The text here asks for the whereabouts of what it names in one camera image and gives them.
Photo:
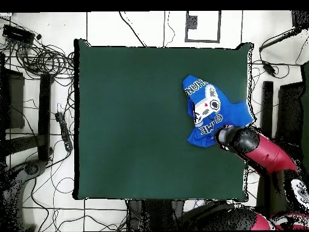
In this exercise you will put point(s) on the blue printed t-shirt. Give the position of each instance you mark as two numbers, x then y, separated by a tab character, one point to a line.
231	113

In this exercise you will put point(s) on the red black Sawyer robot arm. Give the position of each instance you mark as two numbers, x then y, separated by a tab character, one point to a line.
260	149

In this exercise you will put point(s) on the black flat panel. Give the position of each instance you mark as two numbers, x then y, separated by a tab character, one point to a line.
15	101
289	113

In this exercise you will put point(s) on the dark green table cloth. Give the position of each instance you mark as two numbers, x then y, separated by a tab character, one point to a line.
120	120

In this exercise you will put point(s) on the black power strip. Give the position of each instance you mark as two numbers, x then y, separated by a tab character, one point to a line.
64	131

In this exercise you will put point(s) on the black stand bar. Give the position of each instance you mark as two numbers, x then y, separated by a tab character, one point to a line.
44	116
267	106

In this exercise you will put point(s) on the dark grey square patch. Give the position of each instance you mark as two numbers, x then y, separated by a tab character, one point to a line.
192	22

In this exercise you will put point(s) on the grey chair base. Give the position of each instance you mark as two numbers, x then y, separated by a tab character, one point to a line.
33	167

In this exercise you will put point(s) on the black power adapter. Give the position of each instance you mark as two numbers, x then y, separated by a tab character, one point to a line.
268	68

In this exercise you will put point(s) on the black rod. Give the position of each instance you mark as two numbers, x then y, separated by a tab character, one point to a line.
280	39

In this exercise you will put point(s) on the black box device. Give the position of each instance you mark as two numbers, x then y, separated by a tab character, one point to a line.
18	33

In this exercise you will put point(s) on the black speckled box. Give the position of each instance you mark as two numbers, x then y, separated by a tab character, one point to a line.
300	18

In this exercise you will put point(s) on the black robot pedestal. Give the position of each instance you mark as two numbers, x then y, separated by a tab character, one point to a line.
157	213

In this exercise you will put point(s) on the grey square floor frame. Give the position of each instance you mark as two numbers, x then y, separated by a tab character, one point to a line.
219	26

